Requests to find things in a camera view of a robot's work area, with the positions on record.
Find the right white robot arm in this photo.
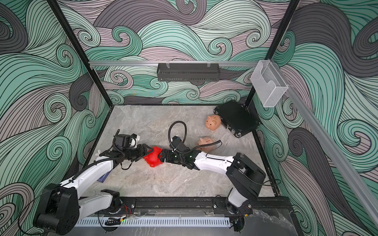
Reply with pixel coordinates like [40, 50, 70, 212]
[158, 136, 266, 208]

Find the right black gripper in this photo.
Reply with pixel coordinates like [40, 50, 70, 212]
[157, 149, 186, 164]

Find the aluminium back rail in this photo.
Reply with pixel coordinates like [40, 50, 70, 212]
[88, 60, 258, 67]

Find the clear acrylic wall holder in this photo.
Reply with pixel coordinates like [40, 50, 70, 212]
[251, 60, 288, 108]

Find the black wall tray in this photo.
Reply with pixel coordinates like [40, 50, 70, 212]
[157, 64, 221, 85]

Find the red piggy bank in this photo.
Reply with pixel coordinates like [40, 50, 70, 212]
[143, 146, 162, 168]

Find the aluminium right rail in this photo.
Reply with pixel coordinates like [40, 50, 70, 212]
[271, 61, 378, 226]

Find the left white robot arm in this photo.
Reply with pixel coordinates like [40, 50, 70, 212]
[32, 144, 153, 235]

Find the blue card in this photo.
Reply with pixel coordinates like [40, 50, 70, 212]
[97, 172, 110, 183]

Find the black case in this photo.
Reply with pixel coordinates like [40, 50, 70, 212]
[214, 100, 259, 138]

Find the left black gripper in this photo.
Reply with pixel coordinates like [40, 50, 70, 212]
[122, 144, 154, 161]

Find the pink piggy bank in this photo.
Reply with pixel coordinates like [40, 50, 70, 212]
[205, 115, 221, 131]
[197, 137, 215, 153]

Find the far pink piggy bank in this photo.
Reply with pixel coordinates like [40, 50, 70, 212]
[205, 115, 221, 131]

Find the aluminium rail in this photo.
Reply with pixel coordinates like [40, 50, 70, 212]
[88, 60, 258, 67]
[271, 61, 378, 226]

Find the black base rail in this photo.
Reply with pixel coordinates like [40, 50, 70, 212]
[119, 196, 291, 215]

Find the near pink piggy bank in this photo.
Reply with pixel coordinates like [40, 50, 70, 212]
[197, 137, 215, 153]

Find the white slotted cable duct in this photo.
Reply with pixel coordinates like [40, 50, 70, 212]
[76, 216, 231, 228]

